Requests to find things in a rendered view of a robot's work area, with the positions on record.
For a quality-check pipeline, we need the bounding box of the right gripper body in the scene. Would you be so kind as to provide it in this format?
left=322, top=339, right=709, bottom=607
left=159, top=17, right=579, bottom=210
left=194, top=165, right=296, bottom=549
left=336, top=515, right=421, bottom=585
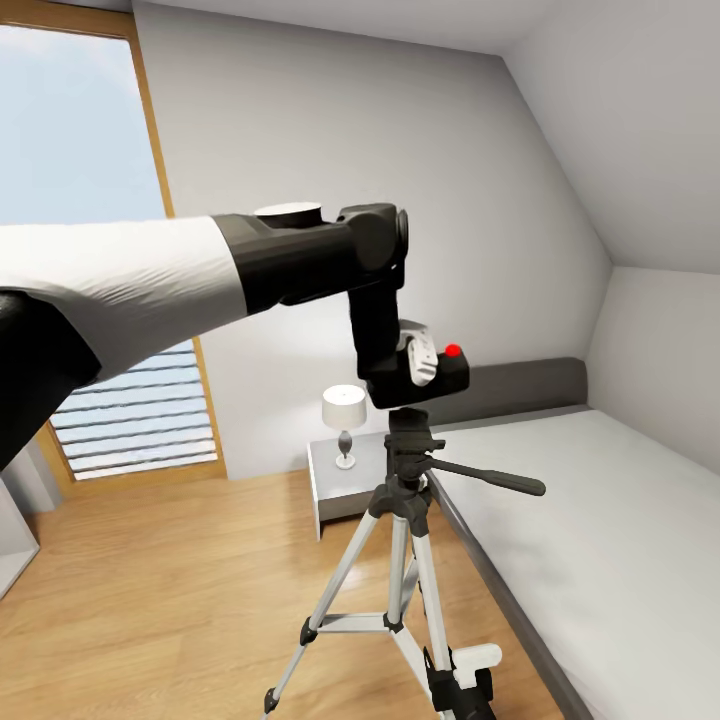
left=429, top=668, right=496, bottom=720

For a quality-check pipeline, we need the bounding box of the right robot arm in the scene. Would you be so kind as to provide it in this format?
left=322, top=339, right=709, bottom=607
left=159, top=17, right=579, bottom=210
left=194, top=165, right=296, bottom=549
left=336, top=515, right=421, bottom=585
left=423, top=643, right=502, bottom=720

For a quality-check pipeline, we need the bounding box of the camera tripod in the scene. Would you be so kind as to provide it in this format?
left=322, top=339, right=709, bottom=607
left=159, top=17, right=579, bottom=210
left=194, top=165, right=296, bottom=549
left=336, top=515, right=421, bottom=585
left=260, top=407, right=546, bottom=720

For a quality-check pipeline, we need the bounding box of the digital camera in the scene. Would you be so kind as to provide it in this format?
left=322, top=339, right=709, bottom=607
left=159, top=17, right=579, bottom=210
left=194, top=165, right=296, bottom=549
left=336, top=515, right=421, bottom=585
left=366, top=344, right=470, bottom=410

